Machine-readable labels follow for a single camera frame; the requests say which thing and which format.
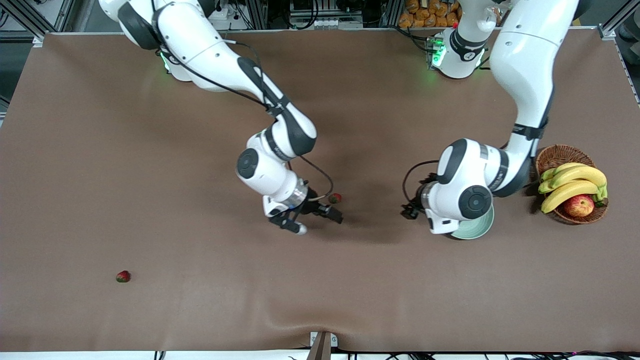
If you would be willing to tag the red strawberry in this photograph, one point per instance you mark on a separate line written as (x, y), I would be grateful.
(335, 198)
(123, 276)

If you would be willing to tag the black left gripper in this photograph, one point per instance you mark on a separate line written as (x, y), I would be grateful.
(414, 204)

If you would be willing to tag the green tipped banana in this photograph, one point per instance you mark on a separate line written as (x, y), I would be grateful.
(545, 187)

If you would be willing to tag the greenish yellow banana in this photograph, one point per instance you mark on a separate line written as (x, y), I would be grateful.
(547, 175)

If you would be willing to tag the aluminium frame rail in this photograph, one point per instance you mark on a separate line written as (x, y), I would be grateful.
(612, 32)
(37, 41)

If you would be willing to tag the aluminium frame post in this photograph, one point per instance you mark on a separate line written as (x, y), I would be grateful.
(392, 12)
(257, 15)

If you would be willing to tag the large yellow banana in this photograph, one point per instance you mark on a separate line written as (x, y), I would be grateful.
(580, 175)

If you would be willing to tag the pile of orange packaged buns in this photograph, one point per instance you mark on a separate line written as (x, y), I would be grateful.
(425, 15)

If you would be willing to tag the white power strip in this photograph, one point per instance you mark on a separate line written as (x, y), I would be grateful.
(220, 14)

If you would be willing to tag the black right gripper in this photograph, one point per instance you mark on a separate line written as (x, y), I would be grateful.
(314, 203)

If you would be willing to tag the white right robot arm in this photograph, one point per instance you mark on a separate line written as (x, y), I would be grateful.
(200, 45)

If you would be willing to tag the red apple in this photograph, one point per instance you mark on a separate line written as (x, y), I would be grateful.
(579, 206)

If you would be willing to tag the brown table cover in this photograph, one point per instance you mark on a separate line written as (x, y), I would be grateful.
(320, 280)

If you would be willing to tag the brown wicker basket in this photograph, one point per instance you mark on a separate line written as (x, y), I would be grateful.
(560, 155)

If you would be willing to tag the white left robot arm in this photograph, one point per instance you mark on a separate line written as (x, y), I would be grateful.
(525, 55)

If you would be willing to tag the pale green plate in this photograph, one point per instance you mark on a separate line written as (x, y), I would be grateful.
(475, 231)

